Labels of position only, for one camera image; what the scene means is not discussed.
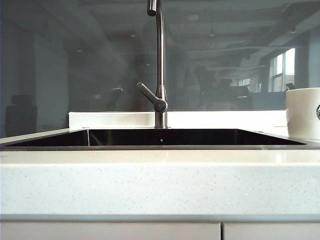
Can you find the grey metal faucet lever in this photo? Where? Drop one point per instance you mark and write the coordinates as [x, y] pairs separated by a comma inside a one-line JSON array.
[[150, 95]]

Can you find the white Starbucks logo mug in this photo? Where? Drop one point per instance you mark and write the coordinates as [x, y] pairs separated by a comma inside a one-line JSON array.
[[302, 112]]

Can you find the black rectangular sink basin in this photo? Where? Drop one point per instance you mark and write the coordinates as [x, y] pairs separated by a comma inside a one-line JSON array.
[[175, 137]]

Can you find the dark metal gooseneck faucet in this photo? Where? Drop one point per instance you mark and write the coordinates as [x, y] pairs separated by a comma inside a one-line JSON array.
[[161, 62]]

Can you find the white raised counter ledge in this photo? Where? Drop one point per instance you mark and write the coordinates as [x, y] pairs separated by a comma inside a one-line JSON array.
[[112, 118]]

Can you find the grey cabinet door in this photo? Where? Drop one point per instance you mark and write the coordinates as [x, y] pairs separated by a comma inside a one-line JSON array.
[[272, 231], [110, 231]]

